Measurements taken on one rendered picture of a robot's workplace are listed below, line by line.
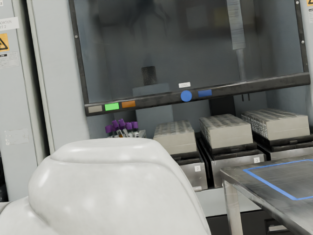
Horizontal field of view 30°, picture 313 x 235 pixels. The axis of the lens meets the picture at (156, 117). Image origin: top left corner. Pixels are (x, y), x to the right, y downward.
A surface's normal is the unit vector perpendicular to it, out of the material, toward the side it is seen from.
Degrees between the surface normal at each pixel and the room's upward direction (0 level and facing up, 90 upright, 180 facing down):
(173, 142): 90
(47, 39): 90
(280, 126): 90
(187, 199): 72
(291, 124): 90
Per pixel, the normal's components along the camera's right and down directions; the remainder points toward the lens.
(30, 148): -0.02, 0.06
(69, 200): -0.33, -0.38
